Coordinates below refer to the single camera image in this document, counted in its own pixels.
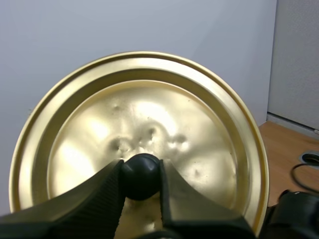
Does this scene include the gold pot lid black knob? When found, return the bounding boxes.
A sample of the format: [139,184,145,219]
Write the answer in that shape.
[8,51,271,239]

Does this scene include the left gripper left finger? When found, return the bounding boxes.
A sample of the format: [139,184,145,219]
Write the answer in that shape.
[0,159,126,239]

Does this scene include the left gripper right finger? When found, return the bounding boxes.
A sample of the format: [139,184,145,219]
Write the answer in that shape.
[159,159,257,239]

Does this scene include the black cable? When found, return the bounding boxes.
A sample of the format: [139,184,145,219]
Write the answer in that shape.
[292,163,319,193]

